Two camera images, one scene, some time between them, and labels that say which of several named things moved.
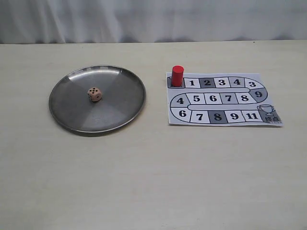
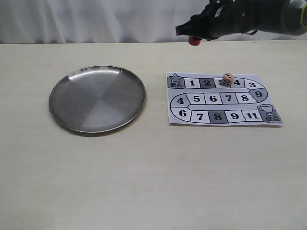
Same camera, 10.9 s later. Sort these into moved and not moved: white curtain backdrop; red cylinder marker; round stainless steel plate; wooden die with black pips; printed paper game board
Moved: wooden die with black pips; red cylinder marker
Not moved: white curtain backdrop; round stainless steel plate; printed paper game board
